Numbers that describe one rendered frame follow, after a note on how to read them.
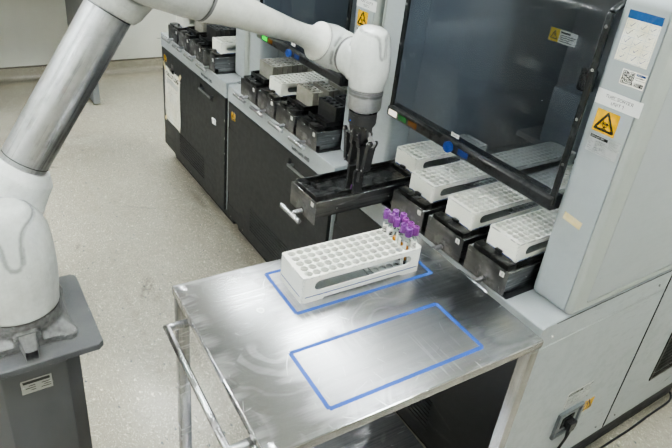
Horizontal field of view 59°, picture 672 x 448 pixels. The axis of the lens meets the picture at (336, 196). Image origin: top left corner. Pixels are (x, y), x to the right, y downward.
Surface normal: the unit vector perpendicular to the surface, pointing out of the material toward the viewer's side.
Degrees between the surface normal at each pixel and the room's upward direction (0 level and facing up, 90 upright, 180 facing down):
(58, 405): 90
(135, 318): 0
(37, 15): 90
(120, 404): 0
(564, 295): 90
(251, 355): 0
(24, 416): 90
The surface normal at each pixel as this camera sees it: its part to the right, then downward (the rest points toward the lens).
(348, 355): 0.10, -0.87
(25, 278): 0.70, 0.33
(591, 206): -0.84, 0.19
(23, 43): 0.54, 0.45
